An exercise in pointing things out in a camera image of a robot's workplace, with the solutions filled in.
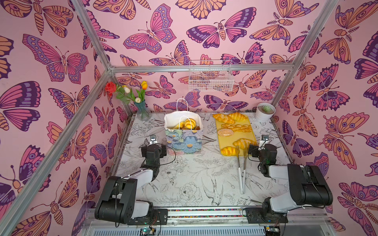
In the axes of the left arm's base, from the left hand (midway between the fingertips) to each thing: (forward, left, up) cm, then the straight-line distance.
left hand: (155, 143), depth 92 cm
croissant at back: (+28, -58, -4) cm, 64 cm away
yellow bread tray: (+8, -53, -7) cm, 54 cm away
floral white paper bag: (-2, -19, +17) cm, 25 cm away
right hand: (+1, -64, -2) cm, 64 cm away
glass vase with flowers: (+25, +19, +18) cm, 37 cm away
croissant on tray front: (+2, -57, -5) cm, 57 cm away
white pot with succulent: (+26, -76, +2) cm, 80 cm away
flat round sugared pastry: (+12, -46, -5) cm, 48 cm away
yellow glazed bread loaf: (-2, -47, -6) cm, 47 cm away
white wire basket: (+45, -36, +19) cm, 61 cm away
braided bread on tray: (+18, -60, -7) cm, 64 cm away
